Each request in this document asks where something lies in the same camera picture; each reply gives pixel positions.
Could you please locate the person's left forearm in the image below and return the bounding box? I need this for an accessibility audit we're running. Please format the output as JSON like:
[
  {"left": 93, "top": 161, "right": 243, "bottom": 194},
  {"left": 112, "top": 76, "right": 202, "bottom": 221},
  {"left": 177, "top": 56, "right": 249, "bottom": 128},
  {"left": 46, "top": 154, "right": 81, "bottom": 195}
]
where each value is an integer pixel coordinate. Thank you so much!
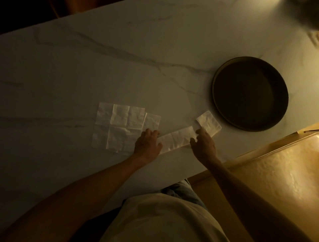
[{"left": 0, "top": 154, "right": 150, "bottom": 242}]

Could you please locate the person's right hand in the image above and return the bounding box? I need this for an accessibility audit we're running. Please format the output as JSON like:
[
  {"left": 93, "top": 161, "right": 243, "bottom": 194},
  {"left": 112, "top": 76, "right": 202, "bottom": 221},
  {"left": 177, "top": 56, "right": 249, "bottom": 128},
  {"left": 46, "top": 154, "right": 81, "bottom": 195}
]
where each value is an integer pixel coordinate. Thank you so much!
[{"left": 190, "top": 127, "right": 221, "bottom": 166}]

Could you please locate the spread of white paper napkins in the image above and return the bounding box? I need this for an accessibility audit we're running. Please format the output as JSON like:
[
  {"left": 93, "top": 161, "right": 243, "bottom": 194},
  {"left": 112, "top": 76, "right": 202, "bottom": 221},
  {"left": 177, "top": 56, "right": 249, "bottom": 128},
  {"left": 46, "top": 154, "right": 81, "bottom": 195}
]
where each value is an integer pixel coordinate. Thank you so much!
[{"left": 91, "top": 102, "right": 162, "bottom": 156}]

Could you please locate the person's right forearm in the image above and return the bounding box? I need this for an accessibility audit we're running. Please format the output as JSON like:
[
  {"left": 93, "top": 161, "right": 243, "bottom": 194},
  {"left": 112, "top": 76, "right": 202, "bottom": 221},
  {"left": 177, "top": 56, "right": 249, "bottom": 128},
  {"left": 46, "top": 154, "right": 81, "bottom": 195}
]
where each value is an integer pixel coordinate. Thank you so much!
[{"left": 208, "top": 158, "right": 312, "bottom": 242}]

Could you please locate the round dark tray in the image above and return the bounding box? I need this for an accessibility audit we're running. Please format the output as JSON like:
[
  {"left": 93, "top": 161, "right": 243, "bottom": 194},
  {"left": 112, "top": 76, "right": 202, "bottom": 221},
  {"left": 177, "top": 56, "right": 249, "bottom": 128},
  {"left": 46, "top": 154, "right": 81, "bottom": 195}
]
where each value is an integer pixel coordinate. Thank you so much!
[{"left": 212, "top": 56, "right": 289, "bottom": 132}]

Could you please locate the beige shirt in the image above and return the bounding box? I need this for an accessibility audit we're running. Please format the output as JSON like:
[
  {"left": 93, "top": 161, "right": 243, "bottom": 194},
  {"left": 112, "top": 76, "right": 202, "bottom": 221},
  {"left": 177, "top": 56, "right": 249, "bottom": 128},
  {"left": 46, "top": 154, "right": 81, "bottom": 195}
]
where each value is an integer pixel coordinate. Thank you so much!
[{"left": 99, "top": 194, "right": 230, "bottom": 242}]

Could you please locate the person's left hand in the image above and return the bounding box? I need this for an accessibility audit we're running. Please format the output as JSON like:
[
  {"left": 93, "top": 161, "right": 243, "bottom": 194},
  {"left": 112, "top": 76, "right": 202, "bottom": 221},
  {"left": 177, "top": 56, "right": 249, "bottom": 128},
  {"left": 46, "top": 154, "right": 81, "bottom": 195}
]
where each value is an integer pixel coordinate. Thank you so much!
[{"left": 133, "top": 128, "right": 163, "bottom": 164}]

